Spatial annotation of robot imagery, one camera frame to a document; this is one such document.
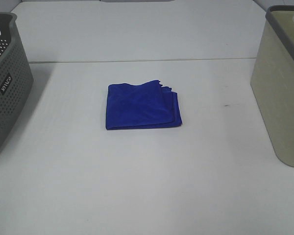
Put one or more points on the blue towel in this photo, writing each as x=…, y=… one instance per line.
x=146, y=106

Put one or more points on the grey perforated plastic basket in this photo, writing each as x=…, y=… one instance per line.
x=15, y=74

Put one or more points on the beige plastic basket grey rim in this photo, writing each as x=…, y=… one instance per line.
x=272, y=80

